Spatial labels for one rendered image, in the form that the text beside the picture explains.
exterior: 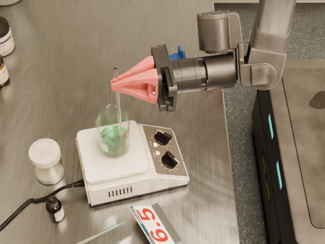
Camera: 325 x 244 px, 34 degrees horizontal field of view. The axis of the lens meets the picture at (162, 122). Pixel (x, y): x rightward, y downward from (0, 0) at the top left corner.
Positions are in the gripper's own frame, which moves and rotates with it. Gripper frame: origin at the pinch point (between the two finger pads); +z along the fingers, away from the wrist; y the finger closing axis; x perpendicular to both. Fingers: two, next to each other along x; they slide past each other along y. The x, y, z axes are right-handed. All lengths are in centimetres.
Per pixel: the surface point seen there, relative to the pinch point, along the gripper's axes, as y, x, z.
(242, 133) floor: -55, 101, -51
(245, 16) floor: -119, 100, -70
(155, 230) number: 15.4, 23.7, -4.1
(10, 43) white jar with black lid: -37.2, 23.3, 21.3
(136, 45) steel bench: -34.1, 25.8, -8.0
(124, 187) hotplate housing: 7.3, 20.7, 0.4
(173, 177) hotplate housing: 6.2, 21.7, -9.2
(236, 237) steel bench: 18.5, 25.8, -18.9
